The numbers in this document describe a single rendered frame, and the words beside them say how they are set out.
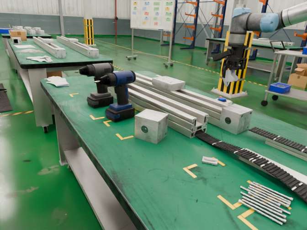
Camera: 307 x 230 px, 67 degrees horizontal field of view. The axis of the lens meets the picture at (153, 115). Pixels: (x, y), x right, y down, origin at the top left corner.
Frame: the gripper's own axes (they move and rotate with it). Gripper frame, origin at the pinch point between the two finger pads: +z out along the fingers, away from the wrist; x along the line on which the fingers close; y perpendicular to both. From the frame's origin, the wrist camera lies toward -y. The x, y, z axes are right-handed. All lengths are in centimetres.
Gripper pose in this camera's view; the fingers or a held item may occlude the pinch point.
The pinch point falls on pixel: (225, 83)
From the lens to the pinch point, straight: 124.9
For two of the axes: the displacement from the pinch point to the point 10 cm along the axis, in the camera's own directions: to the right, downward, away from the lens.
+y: 6.3, 3.2, -7.1
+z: -0.4, 9.2, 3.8
